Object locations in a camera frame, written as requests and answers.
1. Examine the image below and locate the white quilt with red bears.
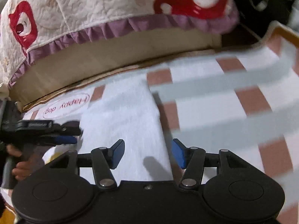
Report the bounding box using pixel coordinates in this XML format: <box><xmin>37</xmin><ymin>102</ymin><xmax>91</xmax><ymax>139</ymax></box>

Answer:
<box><xmin>1</xmin><ymin>0</ymin><xmax>238</xmax><ymax>88</ymax></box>

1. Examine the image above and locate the person's left hand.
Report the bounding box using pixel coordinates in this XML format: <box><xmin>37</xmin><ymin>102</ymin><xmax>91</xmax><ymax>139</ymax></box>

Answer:
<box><xmin>7</xmin><ymin>145</ymin><xmax>44</xmax><ymax>181</ymax></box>

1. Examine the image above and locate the beige mattress side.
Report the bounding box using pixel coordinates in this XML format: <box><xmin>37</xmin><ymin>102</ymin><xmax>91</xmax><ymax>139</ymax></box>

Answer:
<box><xmin>10</xmin><ymin>28</ymin><xmax>222</xmax><ymax>105</ymax></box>

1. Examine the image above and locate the light grey garment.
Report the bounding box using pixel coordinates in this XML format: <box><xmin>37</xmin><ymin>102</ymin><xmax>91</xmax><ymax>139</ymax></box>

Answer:
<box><xmin>41</xmin><ymin>75</ymin><xmax>175</xmax><ymax>185</ymax></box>

